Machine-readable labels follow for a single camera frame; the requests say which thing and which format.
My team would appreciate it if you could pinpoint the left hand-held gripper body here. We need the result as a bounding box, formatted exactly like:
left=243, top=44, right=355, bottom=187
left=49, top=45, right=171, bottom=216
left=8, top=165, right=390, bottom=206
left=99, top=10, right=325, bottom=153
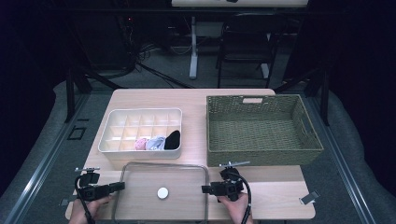
left=74, top=166, right=111, bottom=202

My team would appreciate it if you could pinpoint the white divided storage box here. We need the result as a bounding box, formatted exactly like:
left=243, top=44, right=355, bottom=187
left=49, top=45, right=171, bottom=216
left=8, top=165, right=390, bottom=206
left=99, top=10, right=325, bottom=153
left=97, top=107, right=183, bottom=161

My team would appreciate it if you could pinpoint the green woven basket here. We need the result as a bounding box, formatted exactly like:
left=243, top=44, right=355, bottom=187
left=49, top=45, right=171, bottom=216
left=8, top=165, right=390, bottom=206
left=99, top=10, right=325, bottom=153
left=205, top=93, right=325, bottom=168

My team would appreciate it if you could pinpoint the black folding chair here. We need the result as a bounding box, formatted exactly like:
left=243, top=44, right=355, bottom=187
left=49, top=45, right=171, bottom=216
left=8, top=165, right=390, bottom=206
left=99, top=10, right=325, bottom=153
left=216, top=12, right=283, bottom=89

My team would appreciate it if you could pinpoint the white sock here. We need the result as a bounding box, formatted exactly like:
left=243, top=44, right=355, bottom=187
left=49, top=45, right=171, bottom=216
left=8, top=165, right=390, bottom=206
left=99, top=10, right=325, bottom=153
left=145, top=135, right=166, bottom=151

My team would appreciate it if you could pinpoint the hand-held gripper cable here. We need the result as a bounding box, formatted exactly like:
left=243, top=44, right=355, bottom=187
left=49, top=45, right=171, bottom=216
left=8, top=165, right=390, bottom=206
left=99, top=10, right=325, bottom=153
left=230, top=172, right=252, bottom=224
left=74, top=175, right=96, bottom=224

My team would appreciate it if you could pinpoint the aluminium floor rail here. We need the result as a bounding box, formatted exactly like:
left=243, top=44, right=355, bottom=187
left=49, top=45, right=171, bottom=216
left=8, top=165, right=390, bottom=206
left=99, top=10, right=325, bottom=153
left=306, top=96, right=379, bottom=224
left=3, top=92, right=92, bottom=224

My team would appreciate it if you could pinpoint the right hand-held gripper cable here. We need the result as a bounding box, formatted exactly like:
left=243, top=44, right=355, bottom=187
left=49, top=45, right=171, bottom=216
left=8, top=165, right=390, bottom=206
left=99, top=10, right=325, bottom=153
left=230, top=172, right=252, bottom=224

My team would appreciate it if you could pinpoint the clear plastic lid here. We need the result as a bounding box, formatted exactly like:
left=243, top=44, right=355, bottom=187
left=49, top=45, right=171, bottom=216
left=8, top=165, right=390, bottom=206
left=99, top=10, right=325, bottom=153
left=111, top=161, right=209, bottom=224

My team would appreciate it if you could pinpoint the black sock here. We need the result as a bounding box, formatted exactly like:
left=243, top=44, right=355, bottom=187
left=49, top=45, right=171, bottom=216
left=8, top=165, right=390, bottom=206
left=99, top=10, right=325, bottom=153
left=163, top=130, right=181, bottom=151

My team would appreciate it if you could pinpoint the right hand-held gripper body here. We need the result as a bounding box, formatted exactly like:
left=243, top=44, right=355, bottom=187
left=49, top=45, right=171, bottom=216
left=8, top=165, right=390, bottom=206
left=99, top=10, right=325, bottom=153
left=214, top=161, right=251, bottom=202

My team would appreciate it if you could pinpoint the bundle of black floor cables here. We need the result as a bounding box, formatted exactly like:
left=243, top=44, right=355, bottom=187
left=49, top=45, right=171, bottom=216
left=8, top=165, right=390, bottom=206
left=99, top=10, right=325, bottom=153
left=115, top=15, right=194, bottom=90

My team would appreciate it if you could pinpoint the left hand-held gripper cable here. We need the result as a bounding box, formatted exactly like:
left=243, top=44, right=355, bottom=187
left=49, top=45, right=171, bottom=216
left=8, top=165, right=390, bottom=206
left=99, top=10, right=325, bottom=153
left=74, top=175, right=96, bottom=224

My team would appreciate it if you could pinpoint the pink sock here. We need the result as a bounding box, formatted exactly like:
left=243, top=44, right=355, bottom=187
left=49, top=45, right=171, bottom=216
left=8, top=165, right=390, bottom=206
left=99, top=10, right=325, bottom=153
left=134, top=137, right=149, bottom=151

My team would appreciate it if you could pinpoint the black metal stand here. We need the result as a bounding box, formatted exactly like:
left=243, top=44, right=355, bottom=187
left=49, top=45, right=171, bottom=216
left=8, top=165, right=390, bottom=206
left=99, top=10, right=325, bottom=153
left=274, top=64, right=331, bottom=127
left=64, top=62, right=125, bottom=124

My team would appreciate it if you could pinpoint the white desk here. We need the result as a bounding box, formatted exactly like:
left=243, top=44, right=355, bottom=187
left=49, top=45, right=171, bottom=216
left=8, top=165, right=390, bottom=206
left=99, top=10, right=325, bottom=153
left=171, top=0, right=309, bottom=80

